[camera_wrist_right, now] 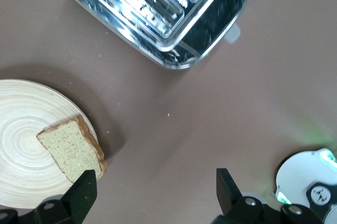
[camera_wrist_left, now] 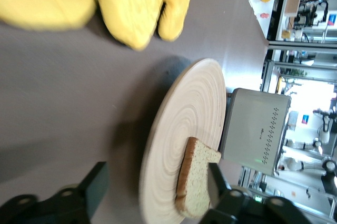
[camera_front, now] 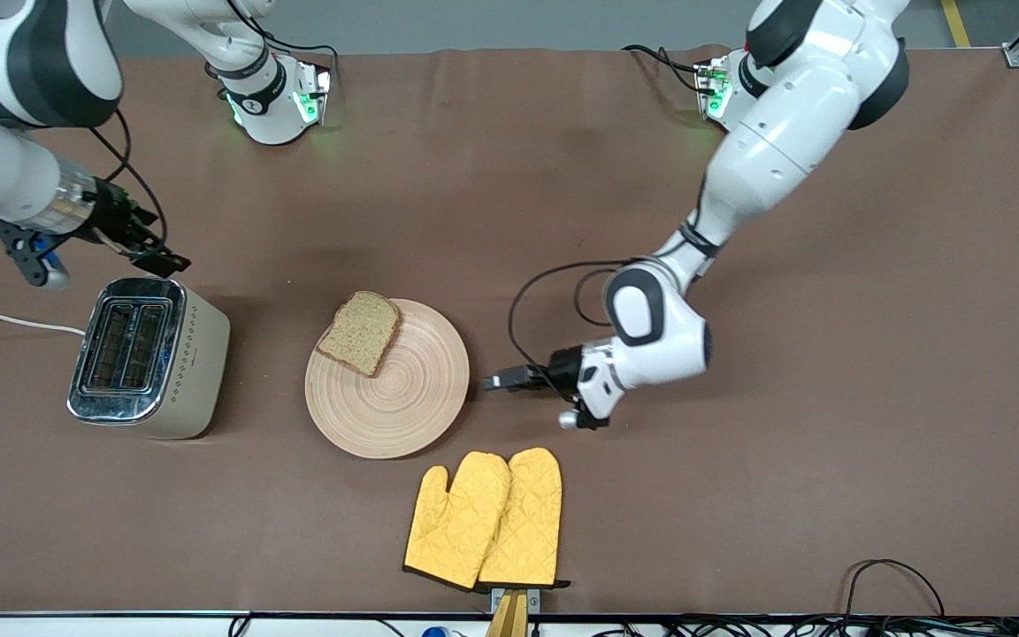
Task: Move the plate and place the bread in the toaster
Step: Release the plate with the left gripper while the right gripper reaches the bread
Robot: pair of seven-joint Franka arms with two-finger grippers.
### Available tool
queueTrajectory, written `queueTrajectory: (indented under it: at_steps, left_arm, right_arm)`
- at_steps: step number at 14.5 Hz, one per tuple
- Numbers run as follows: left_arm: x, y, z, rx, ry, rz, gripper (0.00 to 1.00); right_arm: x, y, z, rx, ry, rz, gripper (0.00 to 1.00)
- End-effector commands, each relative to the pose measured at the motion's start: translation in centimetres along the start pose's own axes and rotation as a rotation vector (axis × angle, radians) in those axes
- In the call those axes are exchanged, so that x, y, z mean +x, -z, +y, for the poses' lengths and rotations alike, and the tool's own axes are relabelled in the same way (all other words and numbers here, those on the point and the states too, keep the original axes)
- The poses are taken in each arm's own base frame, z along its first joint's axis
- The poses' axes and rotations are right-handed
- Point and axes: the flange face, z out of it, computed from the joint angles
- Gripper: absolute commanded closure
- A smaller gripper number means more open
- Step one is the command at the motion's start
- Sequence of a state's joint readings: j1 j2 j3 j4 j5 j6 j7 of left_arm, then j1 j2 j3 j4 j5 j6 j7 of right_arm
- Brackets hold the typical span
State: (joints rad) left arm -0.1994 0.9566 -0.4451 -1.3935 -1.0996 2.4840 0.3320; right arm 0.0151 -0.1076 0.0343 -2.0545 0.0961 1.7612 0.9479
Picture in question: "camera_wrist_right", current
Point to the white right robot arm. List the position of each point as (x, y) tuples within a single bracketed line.
[(297, 176)]

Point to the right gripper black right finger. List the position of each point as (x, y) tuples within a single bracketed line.
[(230, 195)]

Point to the slice of brown bread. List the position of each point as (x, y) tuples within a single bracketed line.
[(73, 150)]

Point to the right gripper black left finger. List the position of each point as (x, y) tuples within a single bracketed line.
[(76, 197)]

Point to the chrome and cream toaster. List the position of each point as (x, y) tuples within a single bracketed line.
[(168, 11)]

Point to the round light wooden plate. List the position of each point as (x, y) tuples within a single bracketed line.
[(23, 140)]

